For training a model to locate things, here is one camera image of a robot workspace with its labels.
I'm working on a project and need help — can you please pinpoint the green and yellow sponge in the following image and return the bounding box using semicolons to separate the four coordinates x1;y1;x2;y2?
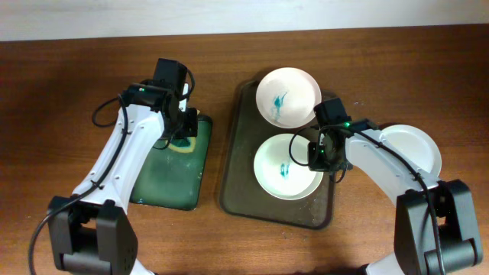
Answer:
168;137;196;154

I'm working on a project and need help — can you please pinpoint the white plate green stain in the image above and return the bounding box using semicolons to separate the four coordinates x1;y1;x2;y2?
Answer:
253;134;323;200

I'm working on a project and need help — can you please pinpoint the pale grey-blue plate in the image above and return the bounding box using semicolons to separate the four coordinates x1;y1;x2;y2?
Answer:
382;125;442;176

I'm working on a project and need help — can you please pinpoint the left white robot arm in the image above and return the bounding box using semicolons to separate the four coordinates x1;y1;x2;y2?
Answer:
39;58;198;275

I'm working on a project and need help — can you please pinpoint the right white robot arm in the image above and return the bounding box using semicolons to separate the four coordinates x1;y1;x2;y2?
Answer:
307;98;484;275

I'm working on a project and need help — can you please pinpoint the green rectangular tray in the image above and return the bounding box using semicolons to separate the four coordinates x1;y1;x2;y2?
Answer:
130;115;213;211

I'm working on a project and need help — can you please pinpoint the dark brown serving tray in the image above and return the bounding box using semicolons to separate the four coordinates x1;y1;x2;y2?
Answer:
219;80;335;230

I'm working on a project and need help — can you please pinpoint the white plate pink rim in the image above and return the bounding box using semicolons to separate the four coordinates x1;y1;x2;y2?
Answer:
255;67;322;129

